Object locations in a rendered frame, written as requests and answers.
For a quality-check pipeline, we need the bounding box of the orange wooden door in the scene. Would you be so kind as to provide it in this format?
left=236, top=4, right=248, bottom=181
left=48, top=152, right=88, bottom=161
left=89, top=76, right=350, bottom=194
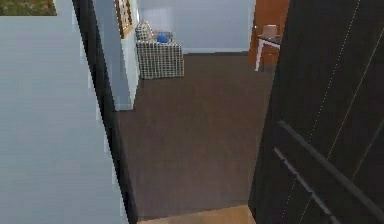
left=248, top=0, right=291, bottom=67

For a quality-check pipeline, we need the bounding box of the checked sofa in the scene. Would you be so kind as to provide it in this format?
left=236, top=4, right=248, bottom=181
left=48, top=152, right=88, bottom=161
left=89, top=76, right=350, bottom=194
left=135, top=30, right=185, bottom=80

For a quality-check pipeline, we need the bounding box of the checked pillow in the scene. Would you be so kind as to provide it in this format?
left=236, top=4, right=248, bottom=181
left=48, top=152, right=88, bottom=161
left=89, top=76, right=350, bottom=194
left=134, top=20, right=155, bottom=42

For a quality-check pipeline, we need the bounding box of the framed wall picture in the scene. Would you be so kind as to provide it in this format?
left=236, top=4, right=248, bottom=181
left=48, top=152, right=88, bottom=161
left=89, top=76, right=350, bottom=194
left=114, top=0, right=134, bottom=40

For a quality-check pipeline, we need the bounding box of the tan box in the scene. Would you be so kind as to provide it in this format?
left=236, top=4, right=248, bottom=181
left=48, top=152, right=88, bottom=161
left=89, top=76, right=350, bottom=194
left=262, top=24, right=279, bottom=40

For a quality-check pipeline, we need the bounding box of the black door handle bar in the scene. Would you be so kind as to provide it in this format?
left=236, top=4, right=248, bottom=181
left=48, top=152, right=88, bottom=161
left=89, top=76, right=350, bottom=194
left=273, top=119, right=384, bottom=224

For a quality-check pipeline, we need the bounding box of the white legged dark table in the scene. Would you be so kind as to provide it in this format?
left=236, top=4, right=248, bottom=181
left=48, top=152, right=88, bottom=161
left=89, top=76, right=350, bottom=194
left=254, top=34, right=282, bottom=72

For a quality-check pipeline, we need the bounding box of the black room door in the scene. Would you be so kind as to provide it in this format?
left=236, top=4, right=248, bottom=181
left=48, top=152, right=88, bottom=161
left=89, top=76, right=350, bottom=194
left=248, top=0, right=384, bottom=224

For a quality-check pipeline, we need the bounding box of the green framed picture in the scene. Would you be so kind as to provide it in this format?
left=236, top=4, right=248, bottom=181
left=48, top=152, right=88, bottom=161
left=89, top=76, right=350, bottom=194
left=0, top=0, right=58, bottom=17

